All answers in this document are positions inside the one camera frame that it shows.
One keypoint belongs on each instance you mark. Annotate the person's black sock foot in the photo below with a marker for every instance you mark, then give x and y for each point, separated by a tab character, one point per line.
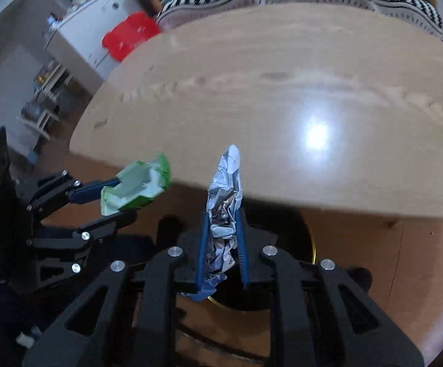
361	279

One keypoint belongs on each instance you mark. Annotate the white shelf rack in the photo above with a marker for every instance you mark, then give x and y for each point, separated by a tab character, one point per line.
46	114

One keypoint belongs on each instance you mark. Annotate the red plastic stool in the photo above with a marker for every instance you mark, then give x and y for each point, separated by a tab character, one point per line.
128	36

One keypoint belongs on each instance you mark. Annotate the person's left leg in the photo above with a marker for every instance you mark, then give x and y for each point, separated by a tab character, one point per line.
0	321

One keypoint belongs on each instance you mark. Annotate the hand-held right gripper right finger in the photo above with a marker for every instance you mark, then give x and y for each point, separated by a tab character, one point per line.
243	263

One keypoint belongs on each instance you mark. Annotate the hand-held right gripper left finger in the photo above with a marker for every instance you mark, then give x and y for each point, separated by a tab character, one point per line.
202	252

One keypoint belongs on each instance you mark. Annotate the green snack packet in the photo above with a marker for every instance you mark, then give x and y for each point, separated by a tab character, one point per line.
137	183

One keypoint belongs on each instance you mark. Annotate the white wrapper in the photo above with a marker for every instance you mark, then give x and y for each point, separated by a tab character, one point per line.
225	198

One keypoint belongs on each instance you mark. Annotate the white cabinet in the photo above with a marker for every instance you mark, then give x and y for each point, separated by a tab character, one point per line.
88	38

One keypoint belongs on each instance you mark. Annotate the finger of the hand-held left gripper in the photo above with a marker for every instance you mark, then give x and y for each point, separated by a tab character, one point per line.
91	192
103	225

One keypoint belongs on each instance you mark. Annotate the black bin with gold rim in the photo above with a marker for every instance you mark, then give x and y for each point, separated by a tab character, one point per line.
282	233

